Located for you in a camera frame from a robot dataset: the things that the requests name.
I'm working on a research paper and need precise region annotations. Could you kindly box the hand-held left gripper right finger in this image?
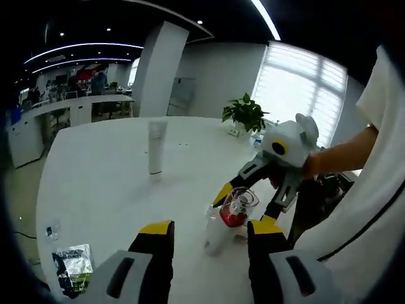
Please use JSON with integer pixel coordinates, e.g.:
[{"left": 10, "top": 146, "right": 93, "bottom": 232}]
[{"left": 246, "top": 219, "right": 352, "bottom": 304}]

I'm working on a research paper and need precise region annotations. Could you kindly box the window with white blinds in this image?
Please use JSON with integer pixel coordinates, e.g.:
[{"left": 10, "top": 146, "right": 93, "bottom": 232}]
[{"left": 252, "top": 40, "right": 349, "bottom": 150}]

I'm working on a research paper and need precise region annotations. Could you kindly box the red collar white skincare bottle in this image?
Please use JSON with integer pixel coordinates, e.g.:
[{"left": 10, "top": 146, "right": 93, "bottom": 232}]
[{"left": 204, "top": 186, "right": 261, "bottom": 257}]

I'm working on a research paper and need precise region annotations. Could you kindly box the dark printed skincare sachet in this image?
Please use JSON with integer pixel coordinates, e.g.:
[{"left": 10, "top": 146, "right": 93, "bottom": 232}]
[{"left": 51, "top": 243, "right": 96, "bottom": 299}]

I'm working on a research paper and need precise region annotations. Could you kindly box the curved ceiling light strip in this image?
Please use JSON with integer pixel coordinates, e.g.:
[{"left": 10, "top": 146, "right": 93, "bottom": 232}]
[{"left": 249, "top": 0, "right": 282, "bottom": 41}]

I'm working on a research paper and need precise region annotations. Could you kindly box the grey metal cabinet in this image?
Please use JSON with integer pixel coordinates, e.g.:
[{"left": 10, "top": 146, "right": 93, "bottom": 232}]
[{"left": 166, "top": 76, "right": 197, "bottom": 117}]

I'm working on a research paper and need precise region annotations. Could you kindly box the small clear skincare sachet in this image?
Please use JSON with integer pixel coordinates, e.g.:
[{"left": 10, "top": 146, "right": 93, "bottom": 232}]
[{"left": 43, "top": 218, "right": 61, "bottom": 244}]

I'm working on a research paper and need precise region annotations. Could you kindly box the long white office desk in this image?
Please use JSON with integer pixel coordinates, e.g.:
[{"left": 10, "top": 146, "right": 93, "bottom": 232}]
[{"left": 6, "top": 94, "right": 135, "bottom": 168}]

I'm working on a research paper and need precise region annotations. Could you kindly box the green potted plant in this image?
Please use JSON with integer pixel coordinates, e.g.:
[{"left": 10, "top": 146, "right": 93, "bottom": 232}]
[{"left": 221, "top": 92, "right": 270, "bottom": 134}]

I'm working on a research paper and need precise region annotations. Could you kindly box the blue plastic bin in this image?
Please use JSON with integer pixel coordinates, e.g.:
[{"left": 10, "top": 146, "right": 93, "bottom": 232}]
[{"left": 9, "top": 109, "right": 25, "bottom": 125}]

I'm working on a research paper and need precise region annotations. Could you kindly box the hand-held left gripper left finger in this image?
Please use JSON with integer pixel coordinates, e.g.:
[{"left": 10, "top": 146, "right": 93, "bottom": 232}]
[{"left": 84, "top": 220, "right": 175, "bottom": 304}]

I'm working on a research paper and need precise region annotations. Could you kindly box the white skincare tube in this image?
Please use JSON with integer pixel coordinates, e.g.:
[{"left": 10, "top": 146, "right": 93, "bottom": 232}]
[{"left": 147, "top": 120, "right": 168, "bottom": 175}]

